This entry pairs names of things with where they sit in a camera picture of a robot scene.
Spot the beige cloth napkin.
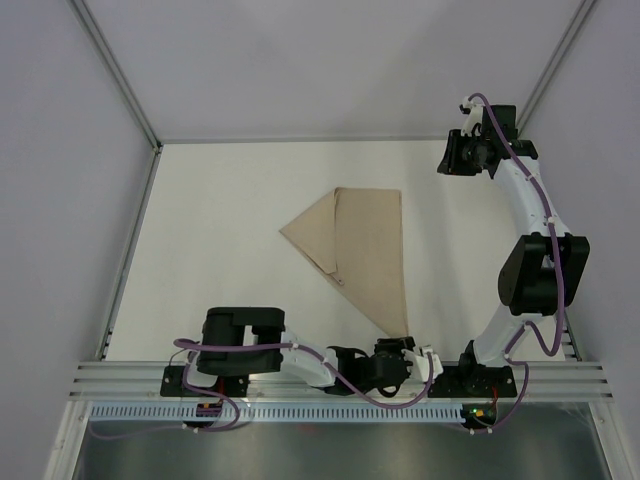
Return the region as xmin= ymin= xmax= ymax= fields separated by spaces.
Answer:
xmin=280 ymin=187 xmax=409 ymax=337

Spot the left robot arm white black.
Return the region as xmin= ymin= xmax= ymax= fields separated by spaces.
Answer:
xmin=174 ymin=307 xmax=415 ymax=398

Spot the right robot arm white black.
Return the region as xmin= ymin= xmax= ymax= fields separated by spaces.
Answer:
xmin=429 ymin=94 xmax=590 ymax=399

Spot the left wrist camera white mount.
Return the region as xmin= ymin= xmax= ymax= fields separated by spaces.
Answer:
xmin=403 ymin=346 xmax=444 ymax=383

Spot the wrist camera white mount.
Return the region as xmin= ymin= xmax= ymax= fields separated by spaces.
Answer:
xmin=459 ymin=96 xmax=485 ymax=137
xmin=403 ymin=346 xmax=444 ymax=383

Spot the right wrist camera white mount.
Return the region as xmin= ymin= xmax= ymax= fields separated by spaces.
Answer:
xmin=459 ymin=96 xmax=485 ymax=137

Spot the white slotted cable duct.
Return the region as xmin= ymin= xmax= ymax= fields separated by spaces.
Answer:
xmin=89 ymin=402 xmax=464 ymax=424

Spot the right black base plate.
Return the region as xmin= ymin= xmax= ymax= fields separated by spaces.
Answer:
xmin=428 ymin=366 xmax=518 ymax=399

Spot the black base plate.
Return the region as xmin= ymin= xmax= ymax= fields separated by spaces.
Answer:
xmin=160 ymin=365 xmax=250 ymax=398
xmin=428 ymin=366 xmax=518 ymax=399

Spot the right aluminium frame post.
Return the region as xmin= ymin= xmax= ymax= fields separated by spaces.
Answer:
xmin=516 ymin=0 xmax=600 ymax=133

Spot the aluminium frame post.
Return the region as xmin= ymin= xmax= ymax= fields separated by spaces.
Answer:
xmin=67 ymin=0 xmax=162 ymax=152
xmin=516 ymin=0 xmax=600 ymax=133

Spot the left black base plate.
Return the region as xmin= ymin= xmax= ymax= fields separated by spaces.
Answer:
xmin=160 ymin=365 xmax=250 ymax=398

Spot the aluminium front rail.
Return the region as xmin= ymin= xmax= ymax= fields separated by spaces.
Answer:
xmin=69 ymin=351 xmax=612 ymax=408

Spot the left aluminium frame post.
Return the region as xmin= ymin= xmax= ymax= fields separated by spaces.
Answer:
xmin=67 ymin=0 xmax=162 ymax=152

